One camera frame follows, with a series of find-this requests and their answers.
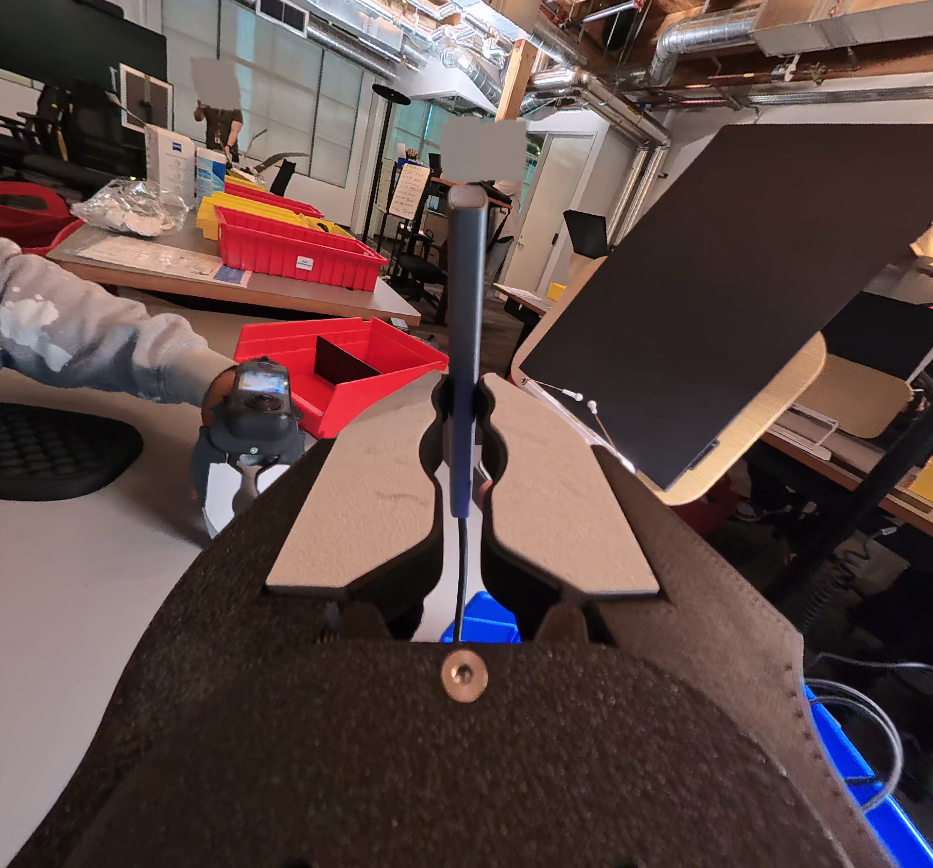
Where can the black light stand pole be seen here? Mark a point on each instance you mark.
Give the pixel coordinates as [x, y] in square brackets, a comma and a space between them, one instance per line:
[875, 474]

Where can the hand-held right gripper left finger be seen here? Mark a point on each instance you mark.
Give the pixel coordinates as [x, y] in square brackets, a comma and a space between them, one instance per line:
[350, 511]

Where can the yellow storage bin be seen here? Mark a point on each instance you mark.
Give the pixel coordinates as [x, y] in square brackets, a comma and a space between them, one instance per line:
[208, 219]

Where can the small framed marker sign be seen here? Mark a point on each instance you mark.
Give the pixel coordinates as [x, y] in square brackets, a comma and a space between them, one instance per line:
[146, 99]

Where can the blue white box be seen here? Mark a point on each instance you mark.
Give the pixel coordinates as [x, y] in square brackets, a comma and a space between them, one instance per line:
[210, 172]

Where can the black bin divider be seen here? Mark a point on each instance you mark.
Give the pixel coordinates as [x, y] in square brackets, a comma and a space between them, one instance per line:
[342, 365]

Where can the silver ventilation duct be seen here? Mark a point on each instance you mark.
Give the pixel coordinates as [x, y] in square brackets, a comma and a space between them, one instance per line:
[692, 37]

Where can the clear plastic bag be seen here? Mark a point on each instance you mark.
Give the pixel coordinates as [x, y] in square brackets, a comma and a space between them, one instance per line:
[131, 209]

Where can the person's left forearm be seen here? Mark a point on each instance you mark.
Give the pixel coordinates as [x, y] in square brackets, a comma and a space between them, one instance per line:
[87, 336]

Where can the blue storage bin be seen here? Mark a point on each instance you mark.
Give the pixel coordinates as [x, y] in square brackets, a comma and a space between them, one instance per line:
[488, 620]

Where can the grey usb hub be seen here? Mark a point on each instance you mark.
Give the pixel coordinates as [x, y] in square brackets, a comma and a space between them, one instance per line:
[466, 300]

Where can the white cardboard box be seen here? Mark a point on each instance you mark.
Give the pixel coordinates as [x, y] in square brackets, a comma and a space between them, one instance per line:
[167, 161]

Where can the long red storage bin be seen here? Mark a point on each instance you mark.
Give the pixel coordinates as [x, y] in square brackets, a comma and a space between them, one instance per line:
[291, 256]

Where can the black wall monitor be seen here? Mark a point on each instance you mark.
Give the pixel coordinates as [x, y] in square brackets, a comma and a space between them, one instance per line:
[73, 37]

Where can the wooden work table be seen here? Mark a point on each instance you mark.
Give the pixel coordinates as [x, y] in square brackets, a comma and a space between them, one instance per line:
[291, 300]

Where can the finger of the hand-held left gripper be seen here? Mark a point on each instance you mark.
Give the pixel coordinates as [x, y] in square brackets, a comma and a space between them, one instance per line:
[222, 496]
[271, 474]

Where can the white paper sheet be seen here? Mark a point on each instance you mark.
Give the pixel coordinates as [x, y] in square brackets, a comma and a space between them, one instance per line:
[146, 256]

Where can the red basket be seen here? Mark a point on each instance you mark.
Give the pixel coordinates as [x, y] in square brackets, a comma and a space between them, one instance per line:
[29, 227]

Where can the black floor lamp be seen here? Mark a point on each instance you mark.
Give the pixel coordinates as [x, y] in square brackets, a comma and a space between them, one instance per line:
[391, 90]

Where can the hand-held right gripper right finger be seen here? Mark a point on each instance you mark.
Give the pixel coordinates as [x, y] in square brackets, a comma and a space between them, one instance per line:
[568, 511]

